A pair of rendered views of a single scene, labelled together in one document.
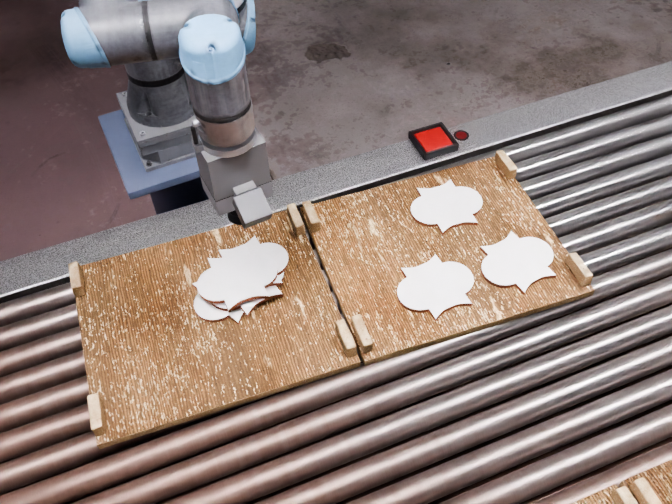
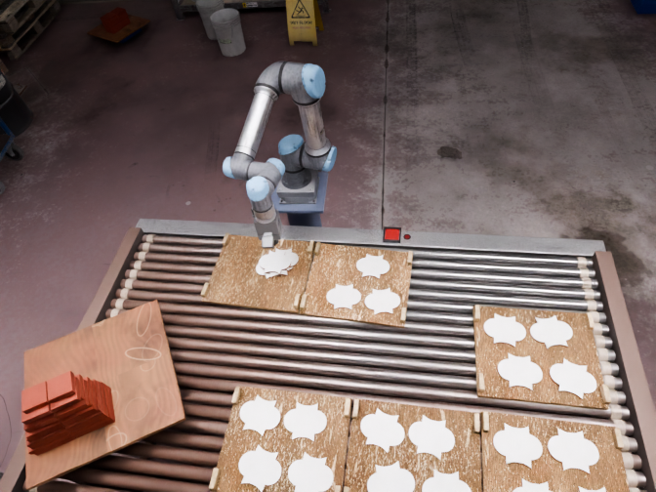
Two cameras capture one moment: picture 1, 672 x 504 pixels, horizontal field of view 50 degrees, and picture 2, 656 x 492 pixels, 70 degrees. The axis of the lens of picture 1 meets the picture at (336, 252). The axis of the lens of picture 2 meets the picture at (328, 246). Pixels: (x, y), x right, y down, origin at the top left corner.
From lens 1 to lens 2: 0.94 m
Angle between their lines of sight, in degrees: 22
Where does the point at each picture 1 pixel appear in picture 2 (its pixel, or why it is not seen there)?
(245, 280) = (276, 264)
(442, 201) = (372, 264)
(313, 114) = (422, 185)
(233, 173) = (264, 227)
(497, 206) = (393, 274)
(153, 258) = (255, 241)
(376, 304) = (317, 294)
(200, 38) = (251, 185)
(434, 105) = (490, 202)
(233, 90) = (260, 204)
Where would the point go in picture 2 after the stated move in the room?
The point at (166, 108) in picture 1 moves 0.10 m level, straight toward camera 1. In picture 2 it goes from (291, 182) to (285, 197)
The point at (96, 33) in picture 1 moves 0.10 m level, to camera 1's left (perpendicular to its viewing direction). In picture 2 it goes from (231, 169) to (210, 161)
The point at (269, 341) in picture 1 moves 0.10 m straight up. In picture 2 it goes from (272, 290) to (267, 276)
